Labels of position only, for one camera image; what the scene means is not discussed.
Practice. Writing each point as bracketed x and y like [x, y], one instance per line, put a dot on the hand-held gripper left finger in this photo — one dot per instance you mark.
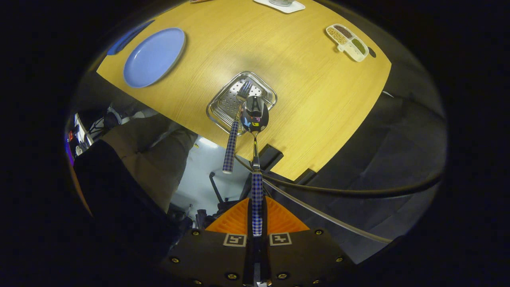
[211, 255]

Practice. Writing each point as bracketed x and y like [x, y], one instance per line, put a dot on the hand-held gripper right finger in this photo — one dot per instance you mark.
[303, 255]

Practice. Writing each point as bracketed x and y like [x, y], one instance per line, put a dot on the person's leg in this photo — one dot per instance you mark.
[151, 159]

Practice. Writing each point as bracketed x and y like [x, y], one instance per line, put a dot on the person's black top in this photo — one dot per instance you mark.
[111, 191]

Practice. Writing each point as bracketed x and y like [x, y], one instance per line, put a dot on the white power strip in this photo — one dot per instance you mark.
[83, 131]

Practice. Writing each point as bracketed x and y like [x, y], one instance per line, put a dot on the blue round plate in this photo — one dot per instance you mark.
[153, 57]

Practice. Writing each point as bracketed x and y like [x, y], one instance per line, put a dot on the white divided condiment dish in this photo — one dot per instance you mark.
[346, 42]

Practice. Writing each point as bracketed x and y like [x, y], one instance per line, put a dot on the blue folded cloth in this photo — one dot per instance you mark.
[127, 38]

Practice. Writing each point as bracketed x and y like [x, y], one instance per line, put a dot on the white square coaster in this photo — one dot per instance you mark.
[291, 7]

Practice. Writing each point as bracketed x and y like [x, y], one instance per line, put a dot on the white green drink bottle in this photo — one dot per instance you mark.
[281, 2]

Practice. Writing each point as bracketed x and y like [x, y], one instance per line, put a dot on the black table bracket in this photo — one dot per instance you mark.
[271, 157]
[306, 176]

